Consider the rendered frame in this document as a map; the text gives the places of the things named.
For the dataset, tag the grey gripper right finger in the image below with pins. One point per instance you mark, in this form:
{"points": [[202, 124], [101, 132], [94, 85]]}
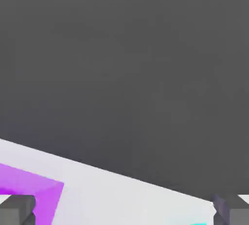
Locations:
{"points": [[233, 214]]}

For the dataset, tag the small cyan cube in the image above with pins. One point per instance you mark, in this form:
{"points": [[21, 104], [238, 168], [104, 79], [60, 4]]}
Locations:
{"points": [[198, 224]]}

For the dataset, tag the large purple box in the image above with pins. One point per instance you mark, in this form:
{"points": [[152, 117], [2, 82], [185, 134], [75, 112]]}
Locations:
{"points": [[46, 195]]}

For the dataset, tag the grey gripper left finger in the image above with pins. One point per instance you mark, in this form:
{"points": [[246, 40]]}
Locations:
{"points": [[16, 209]]}

